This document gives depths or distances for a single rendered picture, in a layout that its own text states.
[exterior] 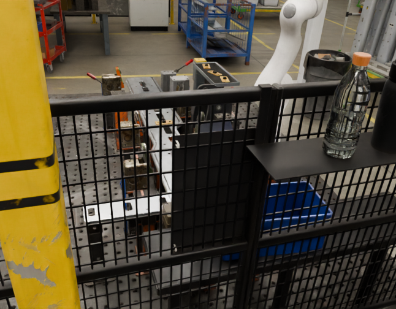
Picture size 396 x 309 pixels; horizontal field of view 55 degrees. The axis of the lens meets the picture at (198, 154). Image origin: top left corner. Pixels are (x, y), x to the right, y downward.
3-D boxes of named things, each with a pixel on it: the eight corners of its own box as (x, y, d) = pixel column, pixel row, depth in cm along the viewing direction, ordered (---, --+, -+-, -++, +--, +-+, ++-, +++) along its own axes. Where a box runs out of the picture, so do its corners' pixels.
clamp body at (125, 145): (118, 182, 194) (114, 119, 177) (142, 179, 198) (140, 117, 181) (121, 192, 187) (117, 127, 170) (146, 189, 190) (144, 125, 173)
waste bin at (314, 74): (287, 106, 479) (297, 48, 443) (327, 105, 490) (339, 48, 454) (305, 124, 436) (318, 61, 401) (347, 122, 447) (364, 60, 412)
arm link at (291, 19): (284, 101, 192) (265, 110, 181) (265, 89, 197) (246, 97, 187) (325, 0, 160) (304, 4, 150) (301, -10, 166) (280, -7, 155)
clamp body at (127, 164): (122, 227, 165) (118, 157, 148) (149, 222, 168) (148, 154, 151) (125, 241, 157) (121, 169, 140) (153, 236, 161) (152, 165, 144)
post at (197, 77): (189, 127, 254) (192, 61, 232) (200, 125, 256) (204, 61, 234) (193, 132, 248) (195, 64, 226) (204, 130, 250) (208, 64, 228)
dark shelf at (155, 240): (141, 239, 115) (141, 231, 114) (386, 197, 141) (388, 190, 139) (157, 297, 97) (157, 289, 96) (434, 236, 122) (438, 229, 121)
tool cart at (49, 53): (38, 59, 605) (28, -8, 557) (68, 61, 606) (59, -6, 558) (18, 75, 534) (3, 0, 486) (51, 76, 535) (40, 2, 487)
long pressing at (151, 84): (119, 79, 243) (119, 76, 242) (154, 77, 249) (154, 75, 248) (173, 211, 129) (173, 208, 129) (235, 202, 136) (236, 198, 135)
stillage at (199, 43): (186, 47, 712) (187, -8, 665) (227, 46, 730) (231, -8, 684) (201, 66, 611) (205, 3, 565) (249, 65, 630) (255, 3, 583)
